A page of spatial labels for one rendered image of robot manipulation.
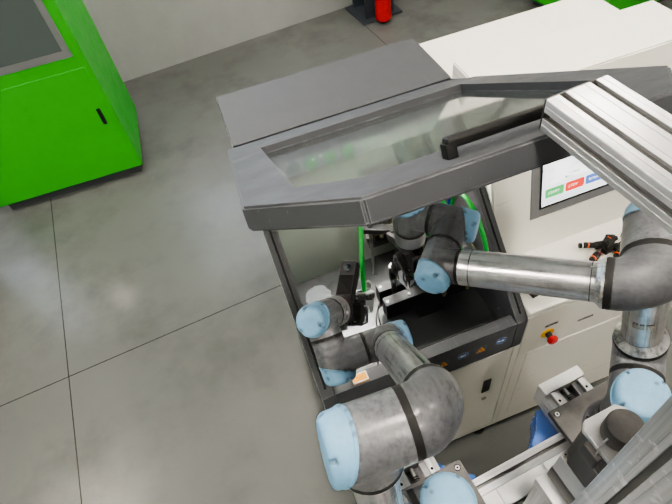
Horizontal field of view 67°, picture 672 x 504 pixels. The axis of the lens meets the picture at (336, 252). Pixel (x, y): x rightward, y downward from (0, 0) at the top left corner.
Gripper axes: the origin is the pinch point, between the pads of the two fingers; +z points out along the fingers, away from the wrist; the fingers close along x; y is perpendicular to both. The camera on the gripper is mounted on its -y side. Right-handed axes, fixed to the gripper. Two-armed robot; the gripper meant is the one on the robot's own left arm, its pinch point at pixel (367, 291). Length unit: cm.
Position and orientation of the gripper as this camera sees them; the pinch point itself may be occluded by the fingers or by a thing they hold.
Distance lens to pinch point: 144.9
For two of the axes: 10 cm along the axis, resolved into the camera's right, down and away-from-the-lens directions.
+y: 0.3, 10.0, 0.5
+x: 9.0, 0.0, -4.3
